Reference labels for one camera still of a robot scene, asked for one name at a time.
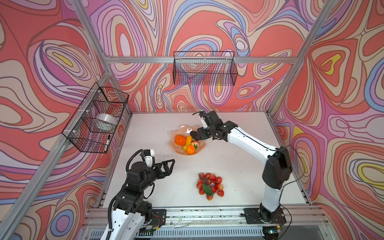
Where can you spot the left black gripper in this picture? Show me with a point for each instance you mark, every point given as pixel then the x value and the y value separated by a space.
pixel 167 173

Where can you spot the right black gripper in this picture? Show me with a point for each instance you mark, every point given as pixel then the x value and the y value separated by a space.
pixel 202 133

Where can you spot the yellow orange fake squash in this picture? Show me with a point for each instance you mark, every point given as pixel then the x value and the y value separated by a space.
pixel 189 139

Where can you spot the large fake orange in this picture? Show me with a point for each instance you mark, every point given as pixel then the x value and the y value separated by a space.
pixel 180 140

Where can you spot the small fake tangerine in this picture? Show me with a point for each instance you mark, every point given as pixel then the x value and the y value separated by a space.
pixel 191 149

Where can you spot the dark fake avocado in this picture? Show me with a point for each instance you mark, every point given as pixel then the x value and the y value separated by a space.
pixel 195 135

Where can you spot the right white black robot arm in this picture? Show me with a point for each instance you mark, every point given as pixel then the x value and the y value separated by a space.
pixel 275 161

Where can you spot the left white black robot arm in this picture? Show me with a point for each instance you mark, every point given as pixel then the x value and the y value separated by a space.
pixel 129 213

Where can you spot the pink faceted fruit bowl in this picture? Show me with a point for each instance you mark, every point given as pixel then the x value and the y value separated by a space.
pixel 185 131

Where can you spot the red fake grape bunch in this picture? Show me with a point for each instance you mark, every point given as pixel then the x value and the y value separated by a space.
pixel 210 185

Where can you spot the silver tape roll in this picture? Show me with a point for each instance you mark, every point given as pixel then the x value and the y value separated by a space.
pixel 107 118

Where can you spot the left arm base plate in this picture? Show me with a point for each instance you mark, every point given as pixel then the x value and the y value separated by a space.
pixel 154 218

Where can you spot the rear black wire basket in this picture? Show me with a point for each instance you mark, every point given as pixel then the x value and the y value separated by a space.
pixel 204 68

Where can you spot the black wire basket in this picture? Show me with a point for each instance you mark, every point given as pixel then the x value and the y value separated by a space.
pixel 84 131
pixel 204 68

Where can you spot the left black wire basket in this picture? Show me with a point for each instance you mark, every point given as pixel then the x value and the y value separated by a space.
pixel 84 131

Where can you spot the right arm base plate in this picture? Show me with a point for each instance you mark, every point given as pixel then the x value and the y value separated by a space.
pixel 263 216

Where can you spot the front aluminium rail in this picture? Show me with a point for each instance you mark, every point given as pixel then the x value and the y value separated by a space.
pixel 230 216

